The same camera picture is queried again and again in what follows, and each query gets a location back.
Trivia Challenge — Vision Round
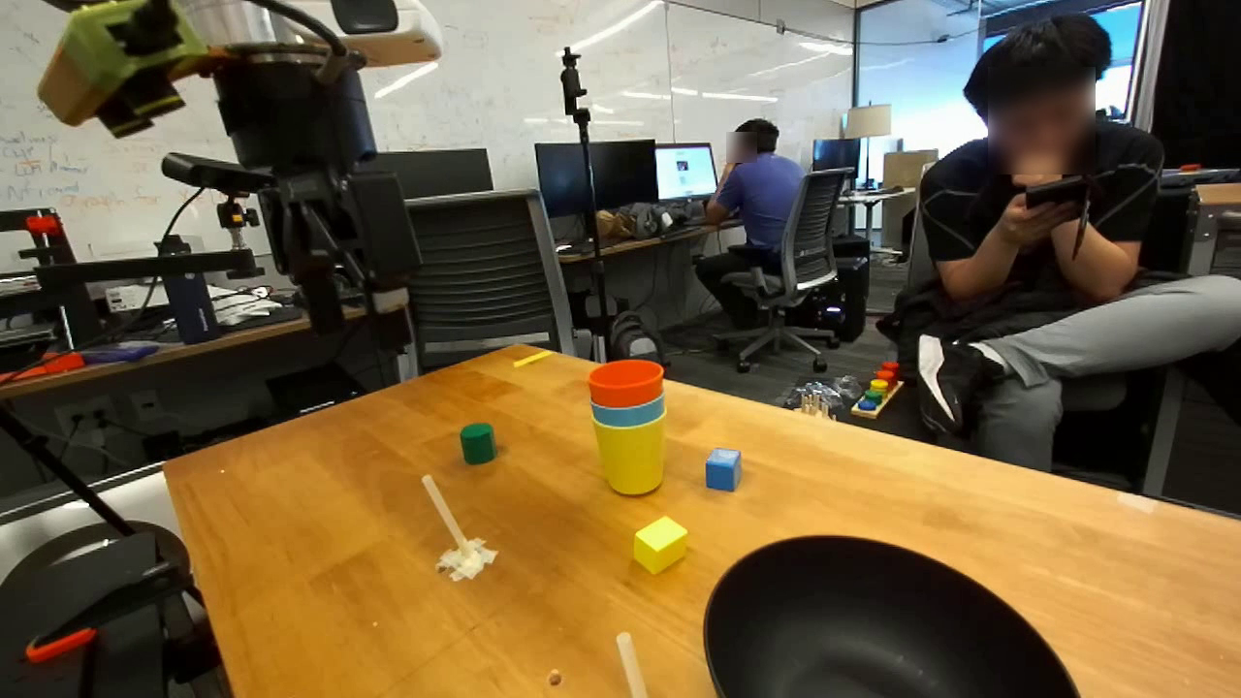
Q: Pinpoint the black round base red handle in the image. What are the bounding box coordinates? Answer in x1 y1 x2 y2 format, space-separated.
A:
0 519 229 698

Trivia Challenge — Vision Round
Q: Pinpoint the black tripod with camera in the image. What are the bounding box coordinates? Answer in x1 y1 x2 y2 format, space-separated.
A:
556 42 615 363

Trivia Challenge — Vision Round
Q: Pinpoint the person in blue shirt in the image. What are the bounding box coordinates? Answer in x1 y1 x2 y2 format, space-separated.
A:
692 115 809 325

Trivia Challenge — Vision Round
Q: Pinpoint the seated person black shirt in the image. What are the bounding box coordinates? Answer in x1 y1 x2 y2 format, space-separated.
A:
889 10 1241 473

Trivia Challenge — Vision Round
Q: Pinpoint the black phone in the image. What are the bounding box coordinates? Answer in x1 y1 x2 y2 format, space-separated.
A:
1023 173 1097 209

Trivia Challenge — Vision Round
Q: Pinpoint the grey swivel office chair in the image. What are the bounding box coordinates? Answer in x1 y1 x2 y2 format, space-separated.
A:
714 164 863 377

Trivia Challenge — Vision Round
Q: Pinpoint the green block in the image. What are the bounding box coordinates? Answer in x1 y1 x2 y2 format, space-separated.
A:
457 419 500 469

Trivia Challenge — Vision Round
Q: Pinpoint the black diagonal rod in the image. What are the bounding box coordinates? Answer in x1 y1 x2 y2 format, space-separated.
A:
0 404 134 535

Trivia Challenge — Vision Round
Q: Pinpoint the white tape wad with strip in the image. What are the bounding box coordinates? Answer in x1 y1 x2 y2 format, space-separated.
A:
419 469 500 584
615 628 651 698

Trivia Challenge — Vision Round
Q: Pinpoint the orange plastic cup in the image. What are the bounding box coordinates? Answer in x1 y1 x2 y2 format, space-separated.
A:
585 358 669 413

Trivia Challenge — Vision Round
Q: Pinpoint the blue plastic cup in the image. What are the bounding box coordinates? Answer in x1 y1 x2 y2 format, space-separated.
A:
591 397 673 431

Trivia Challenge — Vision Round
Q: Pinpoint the yellow-green wrist camera mount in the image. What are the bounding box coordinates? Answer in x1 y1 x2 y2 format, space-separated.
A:
34 0 219 142

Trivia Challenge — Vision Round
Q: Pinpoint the yellow plastic cup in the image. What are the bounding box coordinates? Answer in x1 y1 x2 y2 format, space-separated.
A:
591 413 673 499

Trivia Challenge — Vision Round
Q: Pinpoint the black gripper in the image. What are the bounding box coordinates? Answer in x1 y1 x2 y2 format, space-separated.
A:
210 42 426 382

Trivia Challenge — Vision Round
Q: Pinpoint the black frame with red knob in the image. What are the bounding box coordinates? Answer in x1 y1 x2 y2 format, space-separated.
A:
0 204 263 344

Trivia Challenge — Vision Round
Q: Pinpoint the wooden side desk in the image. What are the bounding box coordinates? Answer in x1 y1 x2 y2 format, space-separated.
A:
0 297 399 404

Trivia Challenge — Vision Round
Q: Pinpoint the lit computer screen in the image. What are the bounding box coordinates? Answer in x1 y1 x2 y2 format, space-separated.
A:
651 139 721 209

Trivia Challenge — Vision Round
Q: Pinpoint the white lamp shade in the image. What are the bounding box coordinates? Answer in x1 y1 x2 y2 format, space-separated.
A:
846 99 895 142

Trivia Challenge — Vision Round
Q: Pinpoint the blue block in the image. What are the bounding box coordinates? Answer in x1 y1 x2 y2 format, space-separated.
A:
704 446 746 497

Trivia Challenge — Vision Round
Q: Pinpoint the grey mesh chair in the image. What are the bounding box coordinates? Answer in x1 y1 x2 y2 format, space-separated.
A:
385 186 582 378

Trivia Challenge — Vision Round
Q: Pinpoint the black computer monitor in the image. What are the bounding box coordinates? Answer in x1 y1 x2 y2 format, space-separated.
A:
532 134 661 221
353 146 496 200

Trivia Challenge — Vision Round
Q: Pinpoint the black bowl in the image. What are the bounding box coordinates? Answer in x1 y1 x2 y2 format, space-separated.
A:
704 531 1084 698

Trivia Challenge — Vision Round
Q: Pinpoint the black waste bin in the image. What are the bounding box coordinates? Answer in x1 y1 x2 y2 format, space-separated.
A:
832 232 873 340

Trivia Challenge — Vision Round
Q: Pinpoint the black camera on stand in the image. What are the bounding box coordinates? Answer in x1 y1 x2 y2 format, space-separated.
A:
160 146 284 249

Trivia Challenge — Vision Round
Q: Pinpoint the colourful stacking toy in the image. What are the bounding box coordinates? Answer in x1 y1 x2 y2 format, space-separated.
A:
846 360 907 424

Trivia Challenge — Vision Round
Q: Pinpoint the yellow block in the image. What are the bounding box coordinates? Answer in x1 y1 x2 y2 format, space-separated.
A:
629 510 693 579

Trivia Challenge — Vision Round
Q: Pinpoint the white cloth pile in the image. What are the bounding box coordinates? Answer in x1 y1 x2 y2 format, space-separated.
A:
205 283 284 328

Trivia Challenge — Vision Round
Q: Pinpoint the cardboard box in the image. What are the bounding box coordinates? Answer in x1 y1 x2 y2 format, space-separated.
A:
881 146 944 192

